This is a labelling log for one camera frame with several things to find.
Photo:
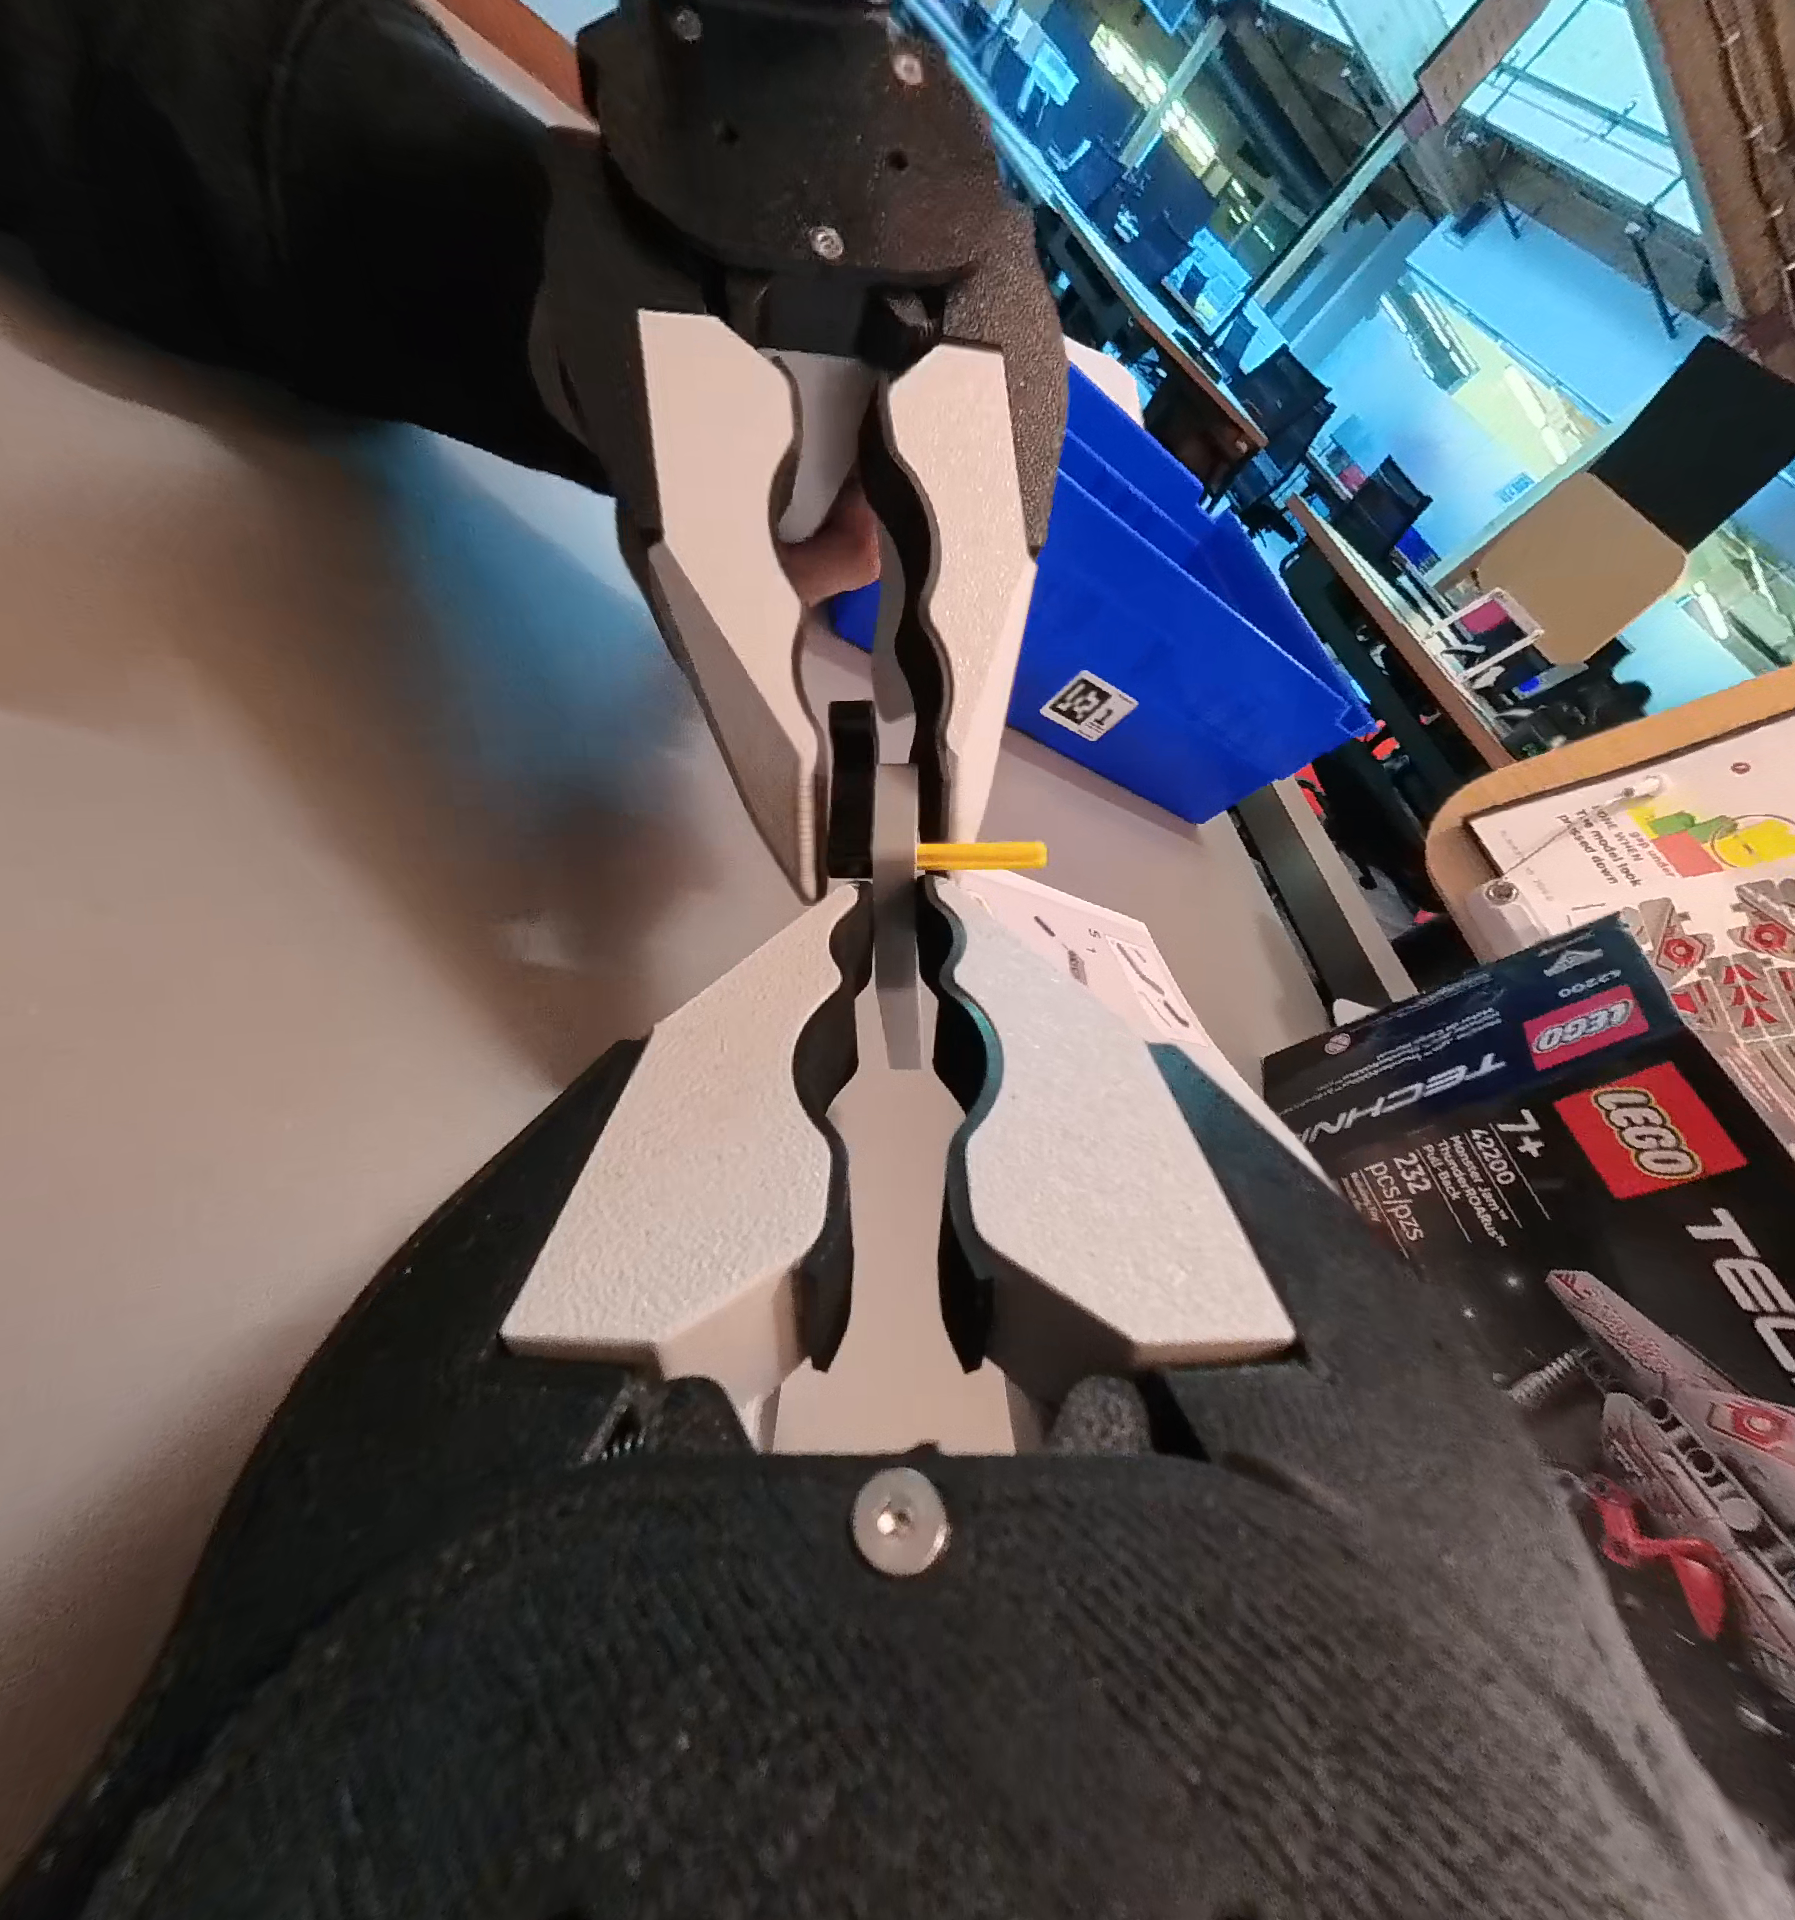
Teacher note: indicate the grey red sticker sheet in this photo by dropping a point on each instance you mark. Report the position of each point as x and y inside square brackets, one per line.
[1768, 975]

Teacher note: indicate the tan panel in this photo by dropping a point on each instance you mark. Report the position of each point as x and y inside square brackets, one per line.
[1580, 570]

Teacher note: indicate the black panel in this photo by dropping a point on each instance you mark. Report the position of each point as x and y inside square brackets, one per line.
[1716, 443]

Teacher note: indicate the long wooden desk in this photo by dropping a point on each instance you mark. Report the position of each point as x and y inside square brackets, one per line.
[1392, 630]

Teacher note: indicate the black red office chair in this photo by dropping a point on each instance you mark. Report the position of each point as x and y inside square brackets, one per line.
[1362, 811]

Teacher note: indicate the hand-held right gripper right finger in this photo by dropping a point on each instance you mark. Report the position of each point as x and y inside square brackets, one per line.
[1138, 1215]

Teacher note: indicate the black toy connector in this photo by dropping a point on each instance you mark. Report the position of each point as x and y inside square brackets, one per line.
[850, 795]

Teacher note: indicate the black toy set box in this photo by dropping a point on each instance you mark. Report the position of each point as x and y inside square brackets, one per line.
[1438, 1124]

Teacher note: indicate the yellow toy axle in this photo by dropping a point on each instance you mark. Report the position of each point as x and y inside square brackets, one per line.
[988, 854]

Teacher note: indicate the wooden board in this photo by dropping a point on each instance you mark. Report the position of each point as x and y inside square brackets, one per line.
[1468, 833]

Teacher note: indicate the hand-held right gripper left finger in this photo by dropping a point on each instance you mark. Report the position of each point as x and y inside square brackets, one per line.
[658, 1215]

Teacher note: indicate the white instruction booklet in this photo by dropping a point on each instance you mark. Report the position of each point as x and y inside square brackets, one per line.
[1108, 968]

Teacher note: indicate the hanging sign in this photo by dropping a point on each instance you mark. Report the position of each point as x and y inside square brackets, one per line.
[1476, 61]

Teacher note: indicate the grey desk with dark edge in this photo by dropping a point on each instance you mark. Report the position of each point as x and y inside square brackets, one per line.
[1318, 901]

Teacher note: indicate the grey bent toy beam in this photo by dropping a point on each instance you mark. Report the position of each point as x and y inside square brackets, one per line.
[898, 960]

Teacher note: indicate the white printed sheet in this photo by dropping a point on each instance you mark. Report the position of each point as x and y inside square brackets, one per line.
[1738, 765]

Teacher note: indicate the person's left hand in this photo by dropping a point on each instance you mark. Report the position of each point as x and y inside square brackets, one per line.
[834, 563]

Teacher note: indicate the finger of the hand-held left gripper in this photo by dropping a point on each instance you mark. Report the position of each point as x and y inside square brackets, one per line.
[972, 570]
[710, 524]

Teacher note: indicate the blue plastic bin with label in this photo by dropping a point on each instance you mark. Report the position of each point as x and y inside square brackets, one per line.
[1168, 644]

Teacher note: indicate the white table with wooden edge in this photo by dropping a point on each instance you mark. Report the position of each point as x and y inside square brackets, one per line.
[522, 52]

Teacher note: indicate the person's left forearm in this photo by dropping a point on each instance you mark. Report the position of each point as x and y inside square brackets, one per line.
[236, 150]

